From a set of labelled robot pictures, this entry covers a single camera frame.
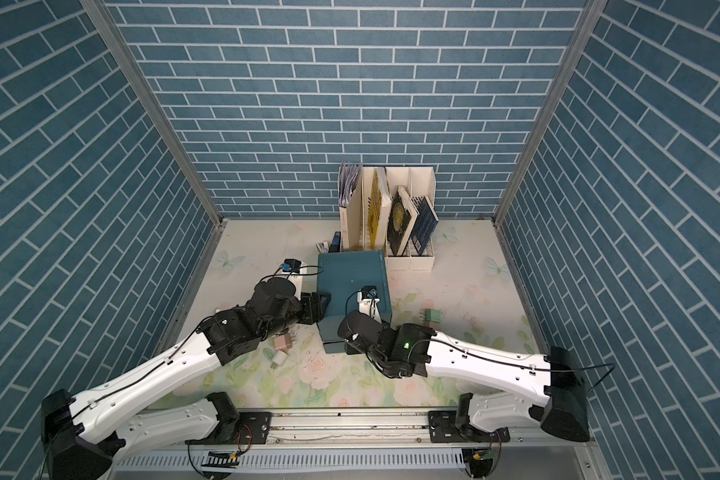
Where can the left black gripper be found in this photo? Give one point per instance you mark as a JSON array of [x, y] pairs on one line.
[[313, 311]]

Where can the teal drawer cabinet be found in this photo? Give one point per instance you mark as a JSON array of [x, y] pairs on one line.
[[343, 277]]

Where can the pink plug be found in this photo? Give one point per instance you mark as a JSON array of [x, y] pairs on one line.
[[283, 342]]

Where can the green plug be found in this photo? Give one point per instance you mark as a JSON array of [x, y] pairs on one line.
[[432, 317]]

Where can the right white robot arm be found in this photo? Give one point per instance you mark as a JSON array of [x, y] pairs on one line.
[[549, 389]]

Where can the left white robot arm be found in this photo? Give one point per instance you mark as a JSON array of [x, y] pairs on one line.
[[85, 434]]

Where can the yellow book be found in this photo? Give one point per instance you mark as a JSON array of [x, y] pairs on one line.
[[378, 209]]

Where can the white file organizer rack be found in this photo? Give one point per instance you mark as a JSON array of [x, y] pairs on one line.
[[419, 181]]

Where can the black and gold book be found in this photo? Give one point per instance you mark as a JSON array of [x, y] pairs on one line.
[[402, 218]]

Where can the magazines in left slot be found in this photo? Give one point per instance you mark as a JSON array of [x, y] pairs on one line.
[[348, 177]]

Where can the dark blue book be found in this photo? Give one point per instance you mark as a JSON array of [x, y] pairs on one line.
[[425, 224]]

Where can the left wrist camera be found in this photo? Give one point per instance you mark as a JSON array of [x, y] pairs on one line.
[[291, 266]]

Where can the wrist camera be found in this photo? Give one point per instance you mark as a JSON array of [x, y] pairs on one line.
[[369, 293], [291, 266]]

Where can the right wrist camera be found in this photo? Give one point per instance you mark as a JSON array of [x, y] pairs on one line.
[[369, 293]]

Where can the metal base rail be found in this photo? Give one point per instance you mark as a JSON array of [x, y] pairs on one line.
[[378, 427]]

